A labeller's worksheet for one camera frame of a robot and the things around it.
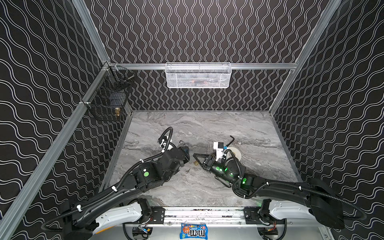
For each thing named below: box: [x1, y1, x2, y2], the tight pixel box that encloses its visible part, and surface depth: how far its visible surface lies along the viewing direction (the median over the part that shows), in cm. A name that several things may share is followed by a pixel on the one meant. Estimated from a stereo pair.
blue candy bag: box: [179, 223, 208, 240], surface depth 71 cm
